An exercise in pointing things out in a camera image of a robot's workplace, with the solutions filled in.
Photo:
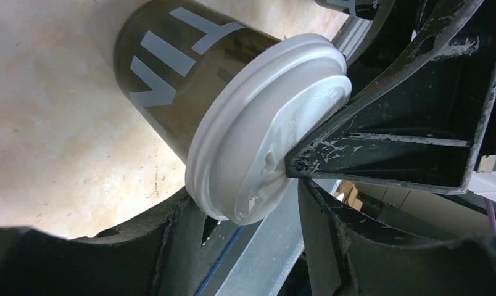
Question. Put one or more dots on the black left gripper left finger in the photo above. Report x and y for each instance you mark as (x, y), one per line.
(153, 253)

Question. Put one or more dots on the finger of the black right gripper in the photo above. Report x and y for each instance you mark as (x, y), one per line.
(422, 113)

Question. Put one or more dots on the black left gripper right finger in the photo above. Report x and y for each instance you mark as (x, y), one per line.
(350, 253)

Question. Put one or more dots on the single dark plastic cup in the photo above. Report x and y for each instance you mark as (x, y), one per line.
(173, 58)

